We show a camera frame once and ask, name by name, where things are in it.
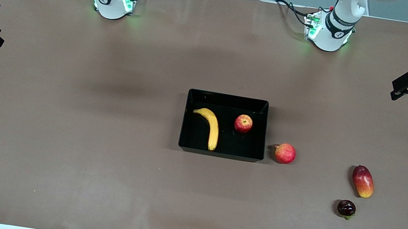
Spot pinkish red round fruit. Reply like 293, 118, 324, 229
272, 141, 298, 166

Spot red yellow mango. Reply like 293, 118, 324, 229
349, 164, 378, 200

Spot brown table mat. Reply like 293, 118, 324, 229
0, 0, 408, 229

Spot red apple with stem dimple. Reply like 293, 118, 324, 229
233, 113, 254, 135

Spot black rectangular plastic box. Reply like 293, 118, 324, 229
177, 88, 273, 164

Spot black left arm base cables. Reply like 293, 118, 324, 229
272, 0, 317, 28

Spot yellow banana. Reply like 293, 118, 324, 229
188, 106, 223, 152

